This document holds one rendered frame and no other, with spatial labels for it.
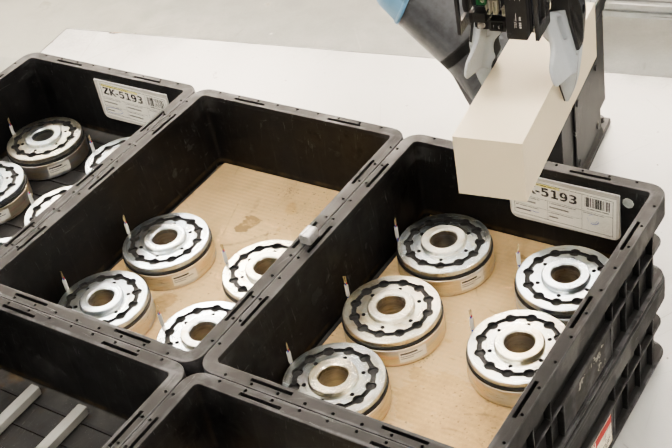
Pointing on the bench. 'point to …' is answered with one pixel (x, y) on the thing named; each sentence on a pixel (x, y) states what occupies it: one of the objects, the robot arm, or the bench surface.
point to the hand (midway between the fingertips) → (529, 81)
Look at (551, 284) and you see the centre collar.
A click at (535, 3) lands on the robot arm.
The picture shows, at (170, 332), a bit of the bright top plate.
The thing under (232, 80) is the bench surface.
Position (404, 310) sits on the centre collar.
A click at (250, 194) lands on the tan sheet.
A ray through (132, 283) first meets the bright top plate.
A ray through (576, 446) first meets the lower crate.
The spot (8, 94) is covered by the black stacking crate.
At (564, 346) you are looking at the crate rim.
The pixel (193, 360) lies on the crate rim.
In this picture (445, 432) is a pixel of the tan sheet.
